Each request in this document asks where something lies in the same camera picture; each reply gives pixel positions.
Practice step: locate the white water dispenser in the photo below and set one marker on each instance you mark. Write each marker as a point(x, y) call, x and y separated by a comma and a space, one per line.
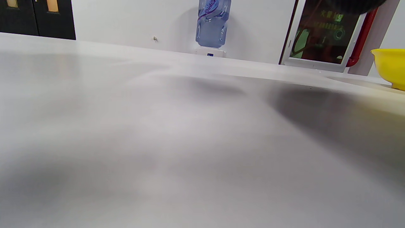
point(210, 52)

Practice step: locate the red pipe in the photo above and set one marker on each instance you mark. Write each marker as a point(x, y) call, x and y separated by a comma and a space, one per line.
point(362, 36)

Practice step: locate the black double door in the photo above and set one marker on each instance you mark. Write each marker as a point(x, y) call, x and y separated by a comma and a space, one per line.
point(38, 17)

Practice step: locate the yellow plastic bowl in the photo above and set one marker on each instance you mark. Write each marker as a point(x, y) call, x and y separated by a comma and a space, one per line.
point(391, 65)

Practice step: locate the blue water cooler bottle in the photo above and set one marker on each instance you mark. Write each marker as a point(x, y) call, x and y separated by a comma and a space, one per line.
point(212, 23)

